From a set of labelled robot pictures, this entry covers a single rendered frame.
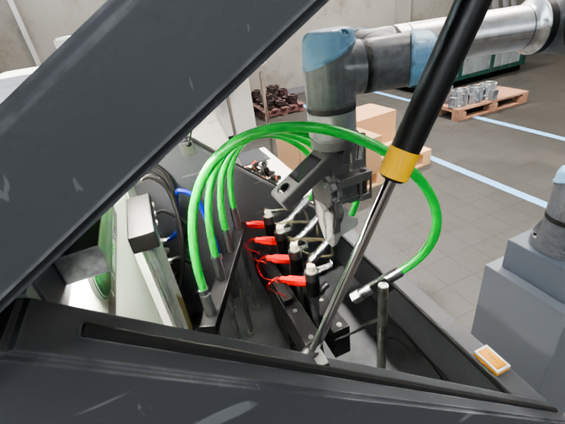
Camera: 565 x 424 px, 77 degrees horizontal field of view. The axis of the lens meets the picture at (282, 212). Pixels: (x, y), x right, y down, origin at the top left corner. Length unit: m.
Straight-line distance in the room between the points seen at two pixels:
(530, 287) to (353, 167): 0.74
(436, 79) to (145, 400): 0.23
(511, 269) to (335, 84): 0.87
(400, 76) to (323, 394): 0.43
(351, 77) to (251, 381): 0.42
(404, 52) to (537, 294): 0.82
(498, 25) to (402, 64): 0.26
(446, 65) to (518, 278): 1.04
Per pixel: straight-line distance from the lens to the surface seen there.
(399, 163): 0.22
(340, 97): 0.53
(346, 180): 0.59
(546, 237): 1.15
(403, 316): 0.93
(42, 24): 6.45
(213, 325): 0.65
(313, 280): 0.69
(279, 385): 0.25
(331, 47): 0.52
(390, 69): 0.55
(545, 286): 1.19
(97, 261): 0.26
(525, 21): 0.81
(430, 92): 0.22
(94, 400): 0.21
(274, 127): 0.46
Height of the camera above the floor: 1.56
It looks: 31 degrees down
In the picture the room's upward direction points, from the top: 8 degrees counter-clockwise
